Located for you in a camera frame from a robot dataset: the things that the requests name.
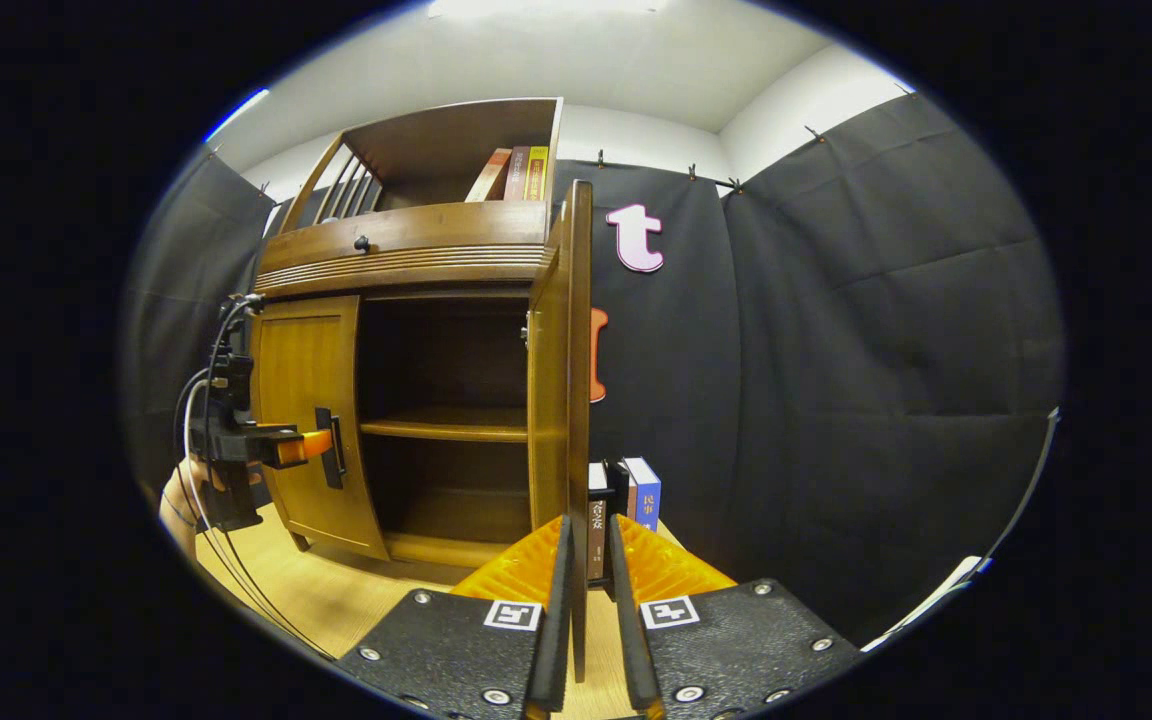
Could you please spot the yellow book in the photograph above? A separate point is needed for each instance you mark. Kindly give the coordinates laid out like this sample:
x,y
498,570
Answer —
x,y
538,172

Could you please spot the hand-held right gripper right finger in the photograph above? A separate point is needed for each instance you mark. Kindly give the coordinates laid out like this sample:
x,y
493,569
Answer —
x,y
624,630

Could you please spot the dark brown standing book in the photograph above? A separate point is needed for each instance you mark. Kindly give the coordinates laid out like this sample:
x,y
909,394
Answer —
x,y
597,525

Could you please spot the wooden inner shelf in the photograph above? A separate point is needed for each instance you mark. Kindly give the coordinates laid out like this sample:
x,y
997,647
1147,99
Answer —
x,y
446,428

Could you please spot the wooden drawer front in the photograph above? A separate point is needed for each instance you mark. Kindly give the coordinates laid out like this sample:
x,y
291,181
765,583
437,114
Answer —
x,y
436,235

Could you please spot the tan book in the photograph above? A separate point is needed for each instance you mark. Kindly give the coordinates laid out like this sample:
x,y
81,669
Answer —
x,y
489,175

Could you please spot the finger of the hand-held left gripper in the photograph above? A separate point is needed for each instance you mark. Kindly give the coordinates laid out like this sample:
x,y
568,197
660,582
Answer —
x,y
298,447

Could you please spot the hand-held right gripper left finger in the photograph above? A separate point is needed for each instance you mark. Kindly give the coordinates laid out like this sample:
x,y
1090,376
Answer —
x,y
558,620

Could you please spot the wooden shoe cabinet door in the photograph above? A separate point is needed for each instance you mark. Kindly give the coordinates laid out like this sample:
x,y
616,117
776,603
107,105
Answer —
x,y
551,400
301,390

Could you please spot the large ceiling light panel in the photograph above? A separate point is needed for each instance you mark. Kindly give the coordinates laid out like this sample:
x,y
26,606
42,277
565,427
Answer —
x,y
536,8

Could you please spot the wooden double-door shoe cabinet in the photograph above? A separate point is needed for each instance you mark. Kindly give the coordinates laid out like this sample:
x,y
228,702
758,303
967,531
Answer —
x,y
446,350

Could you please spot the blue standing book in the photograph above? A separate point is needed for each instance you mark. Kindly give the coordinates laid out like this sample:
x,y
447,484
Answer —
x,y
646,495

